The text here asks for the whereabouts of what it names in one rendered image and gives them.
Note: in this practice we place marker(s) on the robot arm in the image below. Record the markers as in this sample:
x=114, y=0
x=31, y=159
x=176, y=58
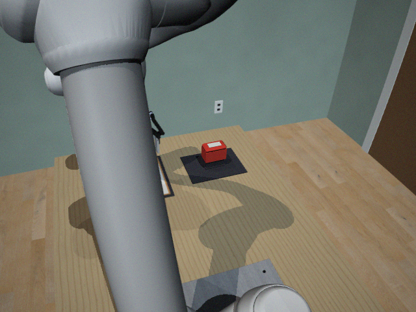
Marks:
x=95, y=54

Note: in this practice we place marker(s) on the red self-inking stamp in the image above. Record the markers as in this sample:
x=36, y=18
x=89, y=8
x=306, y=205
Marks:
x=213, y=154

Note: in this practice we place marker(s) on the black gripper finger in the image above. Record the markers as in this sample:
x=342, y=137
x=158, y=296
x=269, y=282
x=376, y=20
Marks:
x=157, y=134

